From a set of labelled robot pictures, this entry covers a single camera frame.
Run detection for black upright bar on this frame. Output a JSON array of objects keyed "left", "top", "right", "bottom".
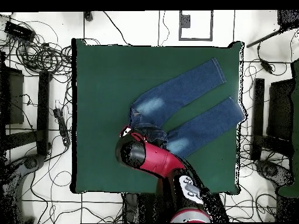
[
  {"left": 250, "top": 78, "right": 266, "bottom": 161},
  {"left": 36, "top": 71, "right": 51, "bottom": 158}
]

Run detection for blue denim jeans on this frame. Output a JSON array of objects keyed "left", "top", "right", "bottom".
[{"left": 128, "top": 57, "right": 247, "bottom": 159}]

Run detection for black flat panel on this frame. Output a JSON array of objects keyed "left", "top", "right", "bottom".
[
  {"left": 266, "top": 78, "right": 294, "bottom": 142},
  {"left": 0, "top": 66, "right": 25, "bottom": 125}
]

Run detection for tangled black cables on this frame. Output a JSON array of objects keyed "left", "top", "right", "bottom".
[{"left": 0, "top": 16, "right": 73, "bottom": 78}]

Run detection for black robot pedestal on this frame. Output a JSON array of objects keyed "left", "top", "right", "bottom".
[{"left": 121, "top": 192, "right": 159, "bottom": 223}]

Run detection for grey floor frame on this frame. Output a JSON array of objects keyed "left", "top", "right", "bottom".
[{"left": 179, "top": 10, "right": 214, "bottom": 42}]

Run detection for dark green fabric panel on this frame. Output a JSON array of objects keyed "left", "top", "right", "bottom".
[{"left": 277, "top": 58, "right": 299, "bottom": 198}]

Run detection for black tripod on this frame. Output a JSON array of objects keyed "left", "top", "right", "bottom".
[{"left": 246, "top": 9, "right": 299, "bottom": 49}]

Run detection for black power adapter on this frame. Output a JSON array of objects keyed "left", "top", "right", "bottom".
[{"left": 256, "top": 45, "right": 275, "bottom": 74}]

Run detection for black power strip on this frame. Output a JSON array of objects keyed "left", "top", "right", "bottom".
[{"left": 53, "top": 107, "right": 71, "bottom": 147}]

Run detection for black electronics box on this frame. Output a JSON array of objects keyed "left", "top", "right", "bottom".
[{"left": 4, "top": 20, "right": 36, "bottom": 41}]

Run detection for dark green table cloth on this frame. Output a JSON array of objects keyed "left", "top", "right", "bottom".
[{"left": 71, "top": 37, "right": 245, "bottom": 195}]

